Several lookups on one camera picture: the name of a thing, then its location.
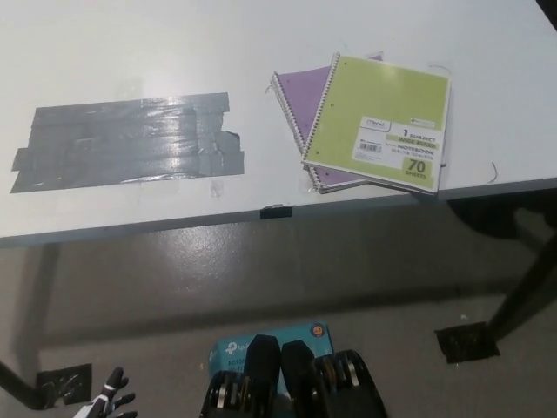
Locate black floor tape patch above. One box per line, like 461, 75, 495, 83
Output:
434, 320, 500, 365
35, 363, 93, 410

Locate black robot body blocks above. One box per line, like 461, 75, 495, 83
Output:
198, 334, 388, 418

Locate grey duct tape patch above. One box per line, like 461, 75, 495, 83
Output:
9, 91, 245, 195

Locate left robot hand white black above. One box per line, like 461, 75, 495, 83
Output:
64, 367, 138, 418

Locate teal router box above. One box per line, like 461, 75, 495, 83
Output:
207, 320, 336, 393

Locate purple spiral notebook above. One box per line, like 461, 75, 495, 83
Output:
270, 51, 448, 196

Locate green spiral notebook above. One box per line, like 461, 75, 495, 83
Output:
301, 52, 453, 195

